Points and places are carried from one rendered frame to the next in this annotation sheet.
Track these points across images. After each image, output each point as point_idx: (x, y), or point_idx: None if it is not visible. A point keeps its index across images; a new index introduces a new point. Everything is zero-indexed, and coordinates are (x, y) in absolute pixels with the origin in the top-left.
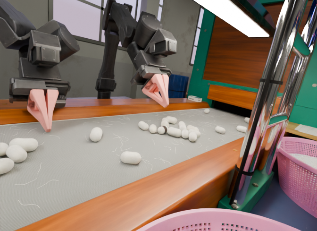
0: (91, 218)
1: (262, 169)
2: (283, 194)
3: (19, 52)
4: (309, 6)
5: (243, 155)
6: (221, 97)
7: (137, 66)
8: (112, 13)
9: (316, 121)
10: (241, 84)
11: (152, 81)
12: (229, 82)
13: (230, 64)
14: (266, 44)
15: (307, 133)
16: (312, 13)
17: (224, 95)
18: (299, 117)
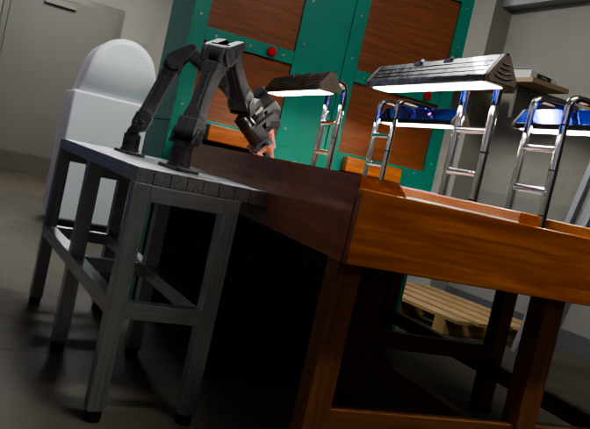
0: None
1: None
2: None
3: (245, 117)
4: (278, 67)
5: (328, 164)
6: (223, 138)
7: (256, 121)
8: (196, 60)
9: (287, 155)
10: (231, 124)
11: (269, 132)
12: (219, 122)
13: (220, 103)
14: (251, 89)
15: (298, 162)
16: (326, 106)
17: (226, 136)
18: (277, 153)
